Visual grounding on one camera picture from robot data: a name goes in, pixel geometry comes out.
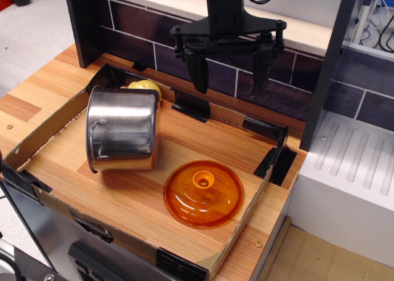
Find dark grey shelf frame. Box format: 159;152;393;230
66;0;356;150

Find orange plastic pot lid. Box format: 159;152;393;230
163;160;244;229

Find black oven front panel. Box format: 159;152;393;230
68;244;123;281

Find white drying rack sink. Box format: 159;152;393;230
288;112;393;266

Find shiny metal pot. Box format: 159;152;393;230
86;86;160;173

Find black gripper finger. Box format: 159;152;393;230
185;50;209;94
253;46;272;92

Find white and black background cables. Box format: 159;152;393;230
350;0;394;52

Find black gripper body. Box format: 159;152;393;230
171;0;287;59

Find yellow plastic toy food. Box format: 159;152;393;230
127;79;162;100

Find cardboard fence with black tape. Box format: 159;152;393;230
1;59;306;280

